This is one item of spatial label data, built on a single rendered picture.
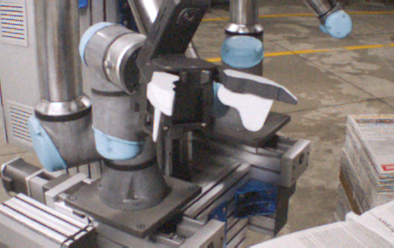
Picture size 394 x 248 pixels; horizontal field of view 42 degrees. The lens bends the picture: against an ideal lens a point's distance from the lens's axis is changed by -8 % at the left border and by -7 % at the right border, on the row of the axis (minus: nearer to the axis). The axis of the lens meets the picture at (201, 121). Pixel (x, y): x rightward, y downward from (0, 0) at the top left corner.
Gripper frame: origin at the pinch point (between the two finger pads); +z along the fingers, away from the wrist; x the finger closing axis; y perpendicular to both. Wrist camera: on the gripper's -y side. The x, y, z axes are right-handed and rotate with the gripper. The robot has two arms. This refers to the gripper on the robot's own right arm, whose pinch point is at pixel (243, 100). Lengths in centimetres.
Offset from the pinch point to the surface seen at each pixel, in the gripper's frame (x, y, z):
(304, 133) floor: -214, 96, -196
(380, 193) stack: -73, 37, -30
